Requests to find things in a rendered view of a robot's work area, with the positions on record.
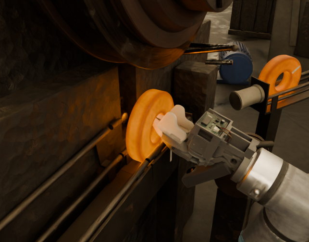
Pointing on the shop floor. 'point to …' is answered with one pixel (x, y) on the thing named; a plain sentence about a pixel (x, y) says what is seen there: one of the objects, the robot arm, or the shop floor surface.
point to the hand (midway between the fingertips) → (154, 121)
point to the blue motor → (228, 75)
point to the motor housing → (229, 208)
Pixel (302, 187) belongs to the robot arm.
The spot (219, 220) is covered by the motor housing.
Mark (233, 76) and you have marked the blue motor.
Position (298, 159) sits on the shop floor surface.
